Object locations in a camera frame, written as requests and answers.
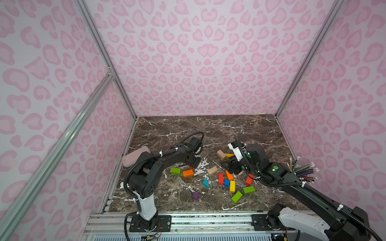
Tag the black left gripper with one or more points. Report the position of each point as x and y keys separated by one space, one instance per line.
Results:
x=194 y=153

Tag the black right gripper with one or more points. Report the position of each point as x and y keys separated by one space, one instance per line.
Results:
x=236 y=161

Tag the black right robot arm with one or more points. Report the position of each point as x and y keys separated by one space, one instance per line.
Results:
x=332 y=221

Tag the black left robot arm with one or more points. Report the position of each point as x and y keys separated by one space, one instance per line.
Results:
x=143 y=177

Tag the orange block left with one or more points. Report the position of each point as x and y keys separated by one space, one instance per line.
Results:
x=188 y=173

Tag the orange block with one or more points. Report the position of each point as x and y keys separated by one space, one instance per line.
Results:
x=188 y=173
x=229 y=176

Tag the green block lower left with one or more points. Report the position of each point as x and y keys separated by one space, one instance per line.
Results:
x=175 y=171

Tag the green block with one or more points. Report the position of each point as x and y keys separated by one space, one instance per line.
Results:
x=175 y=171
x=248 y=190
x=236 y=197

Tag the orange block centre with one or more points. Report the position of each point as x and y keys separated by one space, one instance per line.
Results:
x=229 y=176

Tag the green block right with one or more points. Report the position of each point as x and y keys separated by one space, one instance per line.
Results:
x=248 y=190

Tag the yellow block centre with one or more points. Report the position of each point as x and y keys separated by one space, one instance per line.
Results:
x=232 y=187

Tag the blue cube block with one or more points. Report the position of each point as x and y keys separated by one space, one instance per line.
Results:
x=226 y=183

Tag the teal triangle block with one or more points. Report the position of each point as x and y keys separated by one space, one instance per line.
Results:
x=206 y=183

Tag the green block bottom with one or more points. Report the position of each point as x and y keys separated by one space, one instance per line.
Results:
x=236 y=197

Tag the purple cube block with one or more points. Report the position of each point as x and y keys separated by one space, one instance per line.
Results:
x=196 y=196

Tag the bundle of pencils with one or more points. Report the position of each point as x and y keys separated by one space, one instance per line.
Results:
x=303 y=172

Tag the pink pencil case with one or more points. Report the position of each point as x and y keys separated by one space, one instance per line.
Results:
x=131 y=158

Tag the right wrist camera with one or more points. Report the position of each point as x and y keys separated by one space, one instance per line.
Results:
x=234 y=147

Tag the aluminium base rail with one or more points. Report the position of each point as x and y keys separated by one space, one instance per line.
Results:
x=207 y=226

